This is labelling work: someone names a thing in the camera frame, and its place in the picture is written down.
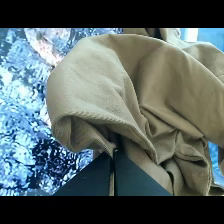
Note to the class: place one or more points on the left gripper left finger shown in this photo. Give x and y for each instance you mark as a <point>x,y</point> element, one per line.
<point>91,181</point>

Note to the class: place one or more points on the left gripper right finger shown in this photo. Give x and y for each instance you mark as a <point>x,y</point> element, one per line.
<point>136,181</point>

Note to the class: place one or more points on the brown garment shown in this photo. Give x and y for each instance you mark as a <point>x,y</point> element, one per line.
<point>143,93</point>

